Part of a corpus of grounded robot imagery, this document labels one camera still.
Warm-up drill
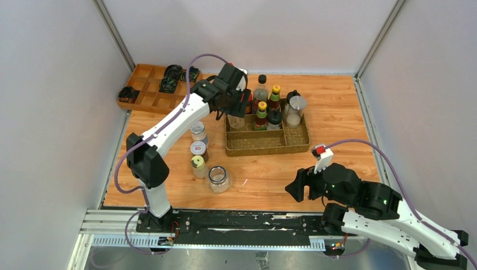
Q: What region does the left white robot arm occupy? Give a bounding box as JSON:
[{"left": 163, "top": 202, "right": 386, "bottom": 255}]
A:
[{"left": 127, "top": 63, "right": 251, "bottom": 232}]

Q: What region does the red cap sauce bottle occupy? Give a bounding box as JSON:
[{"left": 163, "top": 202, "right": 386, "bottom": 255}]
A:
[{"left": 245, "top": 92, "right": 253, "bottom": 115}]

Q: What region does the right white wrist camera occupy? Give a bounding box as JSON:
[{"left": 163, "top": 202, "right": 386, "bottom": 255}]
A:
[{"left": 311, "top": 144, "right": 334, "bottom": 174}]

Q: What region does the green black coiled cable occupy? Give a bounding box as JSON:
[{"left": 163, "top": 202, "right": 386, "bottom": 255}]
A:
[{"left": 181, "top": 66, "right": 200, "bottom": 83}]

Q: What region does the yellow cap chili sauce bottle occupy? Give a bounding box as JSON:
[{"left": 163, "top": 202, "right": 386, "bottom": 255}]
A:
[{"left": 267, "top": 84, "right": 281, "bottom": 112}]

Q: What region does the pale green cap shaker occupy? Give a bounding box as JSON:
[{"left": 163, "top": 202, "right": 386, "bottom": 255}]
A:
[{"left": 191, "top": 155, "right": 208, "bottom": 179}]

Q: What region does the tall black cap oil bottle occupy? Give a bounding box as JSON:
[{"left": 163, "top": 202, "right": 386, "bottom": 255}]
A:
[{"left": 251, "top": 74, "right": 268, "bottom": 114}]

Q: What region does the open glass jar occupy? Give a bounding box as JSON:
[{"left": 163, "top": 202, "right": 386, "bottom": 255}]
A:
[{"left": 208, "top": 165, "right": 231, "bottom": 194}]

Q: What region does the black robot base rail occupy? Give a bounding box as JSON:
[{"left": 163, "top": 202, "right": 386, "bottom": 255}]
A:
[{"left": 133, "top": 210, "right": 348, "bottom": 257}]

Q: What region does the small black cap bottle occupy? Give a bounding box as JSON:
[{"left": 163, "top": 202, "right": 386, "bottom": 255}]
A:
[{"left": 227, "top": 115, "right": 245, "bottom": 129}]

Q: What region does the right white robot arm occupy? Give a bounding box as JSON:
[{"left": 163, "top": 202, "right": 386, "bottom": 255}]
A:
[{"left": 285, "top": 163, "right": 469, "bottom": 269}]

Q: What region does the black coiled cable outside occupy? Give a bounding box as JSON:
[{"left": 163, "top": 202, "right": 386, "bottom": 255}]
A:
[{"left": 118, "top": 86, "right": 140, "bottom": 104}]

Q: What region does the yellow cap green bottle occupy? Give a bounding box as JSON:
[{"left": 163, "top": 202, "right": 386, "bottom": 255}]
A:
[{"left": 254, "top": 101, "right": 267, "bottom": 131}]

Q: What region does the steel lid glass jar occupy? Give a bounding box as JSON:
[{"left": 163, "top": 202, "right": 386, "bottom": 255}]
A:
[{"left": 286, "top": 96, "right": 307, "bottom": 128}]

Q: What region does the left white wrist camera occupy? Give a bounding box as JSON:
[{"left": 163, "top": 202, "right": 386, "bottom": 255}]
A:
[{"left": 240, "top": 69, "right": 248, "bottom": 89}]

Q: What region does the wooden compartment organizer box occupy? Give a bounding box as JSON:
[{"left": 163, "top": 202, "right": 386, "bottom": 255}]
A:
[{"left": 117, "top": 64, "right": 187, "bottom": 114}]

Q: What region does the woven divided basket tray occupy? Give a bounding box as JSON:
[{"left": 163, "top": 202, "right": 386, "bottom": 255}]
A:
[{"left": 224, "top": 98, "right": 312, "bottom": 158}]

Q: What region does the coiled cable in organizer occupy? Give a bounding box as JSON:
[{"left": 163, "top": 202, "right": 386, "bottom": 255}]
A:
[{"left": 164, "top": 64, "right": 184, "bottom": 80}]

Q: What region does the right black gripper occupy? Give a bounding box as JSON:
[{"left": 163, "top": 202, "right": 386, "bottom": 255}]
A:
[{"left": 285, "top": 159, "right": 354, "bottom": 207}]

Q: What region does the silver lid salt jar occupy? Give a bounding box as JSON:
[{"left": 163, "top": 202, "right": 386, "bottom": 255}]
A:
[{"left": 190, "top": 121, "right": 209, "bottom": 147}]

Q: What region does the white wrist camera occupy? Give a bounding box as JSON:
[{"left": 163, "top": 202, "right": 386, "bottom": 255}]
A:
[
  {"left": 240, "top": 69, "right": 248, "bottom": 89},
  {"left": 311, "top": 144, "right": 334, "bottom": 174}
]

